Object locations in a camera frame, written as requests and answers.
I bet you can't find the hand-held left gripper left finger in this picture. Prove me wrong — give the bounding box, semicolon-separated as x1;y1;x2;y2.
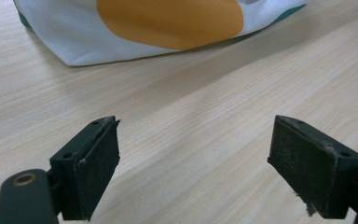
49;115;121;222

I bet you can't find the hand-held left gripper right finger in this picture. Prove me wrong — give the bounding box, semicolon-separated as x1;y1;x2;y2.
267;115;358;219

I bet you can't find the white cloth with orange spot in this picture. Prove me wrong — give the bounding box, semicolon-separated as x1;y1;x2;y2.
13;0;315;67

